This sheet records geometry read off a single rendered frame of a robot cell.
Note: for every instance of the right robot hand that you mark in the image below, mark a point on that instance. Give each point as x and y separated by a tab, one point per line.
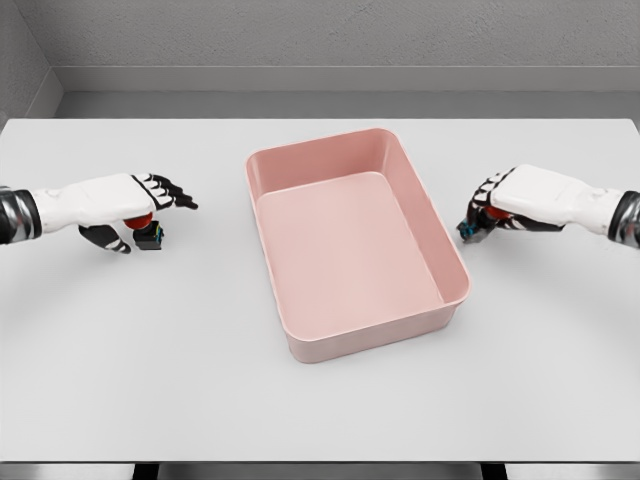
537	192

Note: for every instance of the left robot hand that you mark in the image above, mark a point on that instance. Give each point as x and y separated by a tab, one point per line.
112	197

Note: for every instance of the red button industrial switch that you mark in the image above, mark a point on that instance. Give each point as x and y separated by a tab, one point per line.
475	226
147	234

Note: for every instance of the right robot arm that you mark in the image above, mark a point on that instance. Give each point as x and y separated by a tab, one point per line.
610	210

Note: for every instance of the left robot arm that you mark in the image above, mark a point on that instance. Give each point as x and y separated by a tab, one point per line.
35	210

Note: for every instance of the pink rectangular basket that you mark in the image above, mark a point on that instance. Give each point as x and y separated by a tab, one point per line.
350	240

